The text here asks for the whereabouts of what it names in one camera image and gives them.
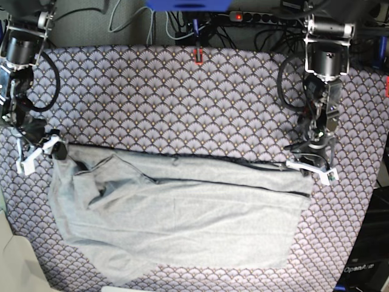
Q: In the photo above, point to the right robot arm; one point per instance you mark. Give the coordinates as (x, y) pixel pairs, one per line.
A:
(22, 46)

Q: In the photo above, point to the black power strip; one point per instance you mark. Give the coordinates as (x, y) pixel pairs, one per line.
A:
(260, 18)

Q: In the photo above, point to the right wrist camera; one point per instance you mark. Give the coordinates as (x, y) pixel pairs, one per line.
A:
(26, 167)

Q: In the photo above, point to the light grey T-shirt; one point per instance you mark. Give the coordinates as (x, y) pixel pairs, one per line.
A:
(128, 212)

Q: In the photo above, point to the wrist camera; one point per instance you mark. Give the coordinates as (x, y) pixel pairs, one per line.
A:
(26, 167)
(329, 176)

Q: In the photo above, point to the blue clamp right edge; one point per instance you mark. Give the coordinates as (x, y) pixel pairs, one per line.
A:
(380, 53)

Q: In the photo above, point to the black OpenArm box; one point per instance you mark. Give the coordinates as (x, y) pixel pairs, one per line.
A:
(367, 266)

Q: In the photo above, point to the patterned purple tablecloth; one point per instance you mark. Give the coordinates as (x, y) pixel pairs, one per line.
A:
(158, 100)

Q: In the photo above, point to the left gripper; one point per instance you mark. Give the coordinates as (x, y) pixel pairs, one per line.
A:
(307, 159)

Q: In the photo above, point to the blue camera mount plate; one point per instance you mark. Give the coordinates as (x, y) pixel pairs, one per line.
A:
(189, 5)

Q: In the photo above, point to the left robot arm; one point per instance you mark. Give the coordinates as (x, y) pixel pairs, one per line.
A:
(329, 28)

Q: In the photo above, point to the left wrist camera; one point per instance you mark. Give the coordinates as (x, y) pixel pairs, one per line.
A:
(329, 176)

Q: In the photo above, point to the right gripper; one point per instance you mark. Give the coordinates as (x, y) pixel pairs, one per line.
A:
(50, 145)

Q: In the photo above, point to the blue orange centre clamp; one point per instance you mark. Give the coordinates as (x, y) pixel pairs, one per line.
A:
(196, 40)

